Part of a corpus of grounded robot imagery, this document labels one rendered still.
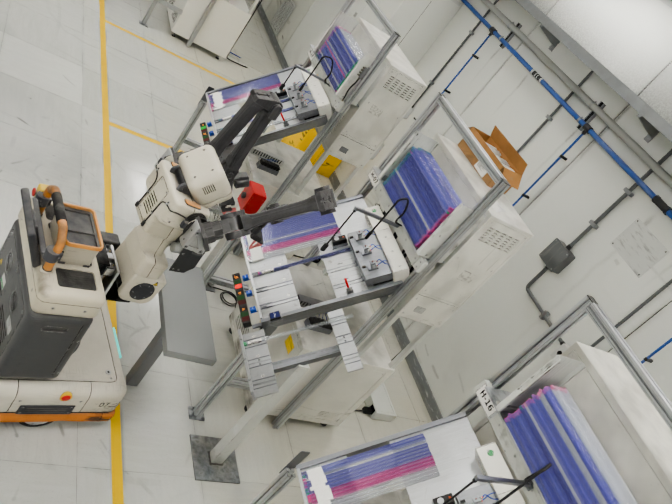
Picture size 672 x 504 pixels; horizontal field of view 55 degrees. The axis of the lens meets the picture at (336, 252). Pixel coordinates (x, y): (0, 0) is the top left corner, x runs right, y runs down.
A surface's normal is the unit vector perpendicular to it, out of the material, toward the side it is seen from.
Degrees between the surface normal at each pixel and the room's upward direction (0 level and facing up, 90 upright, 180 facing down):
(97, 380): 0
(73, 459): 0
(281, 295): 43
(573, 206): 90
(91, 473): 0
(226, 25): 90
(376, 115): 90
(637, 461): 90
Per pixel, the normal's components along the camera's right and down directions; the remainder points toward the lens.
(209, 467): 0.57, -0.68
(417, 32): 0.26, 0.68
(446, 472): -0.13, -0.68
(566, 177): -0.77, -0.28
